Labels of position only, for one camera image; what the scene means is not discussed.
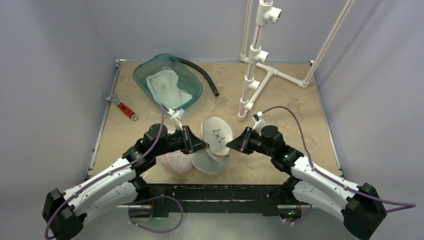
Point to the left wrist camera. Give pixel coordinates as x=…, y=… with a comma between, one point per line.
x=176, y=117

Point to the pink-trimmed white laundry bag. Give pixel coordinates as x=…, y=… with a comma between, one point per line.
x=176, y=162

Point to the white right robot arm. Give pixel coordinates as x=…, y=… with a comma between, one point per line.
x=355, y=206

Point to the white PVC pipe rack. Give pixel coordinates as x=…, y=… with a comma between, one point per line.
x=258, y=73

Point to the teal plastic basin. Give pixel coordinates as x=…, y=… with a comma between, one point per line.
x=187, y=80

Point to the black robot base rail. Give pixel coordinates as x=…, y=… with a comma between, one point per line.
x=215, y=195

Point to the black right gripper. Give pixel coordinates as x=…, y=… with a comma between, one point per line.
x=248, y=140

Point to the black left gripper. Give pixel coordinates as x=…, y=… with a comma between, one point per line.
x=191, y=143

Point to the red-handled adjustable wrench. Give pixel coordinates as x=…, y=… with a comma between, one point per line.
x=125, y=109

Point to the white cloth in basin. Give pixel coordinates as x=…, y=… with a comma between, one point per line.
x=163, y=86

